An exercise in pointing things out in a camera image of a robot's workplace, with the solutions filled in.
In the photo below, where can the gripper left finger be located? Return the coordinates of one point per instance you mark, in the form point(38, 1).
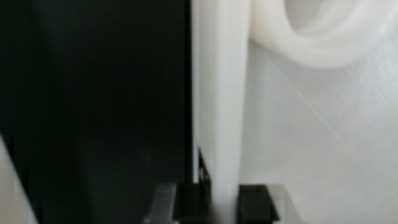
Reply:
point(180, 205)

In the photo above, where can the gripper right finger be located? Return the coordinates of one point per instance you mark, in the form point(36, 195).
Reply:
point(261, 204)

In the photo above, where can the white square table top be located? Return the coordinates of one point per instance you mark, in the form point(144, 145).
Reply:
point(295, 106)

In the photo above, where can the white U-shaped obstacle fence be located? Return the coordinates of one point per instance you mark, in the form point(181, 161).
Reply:
point(16, 213)

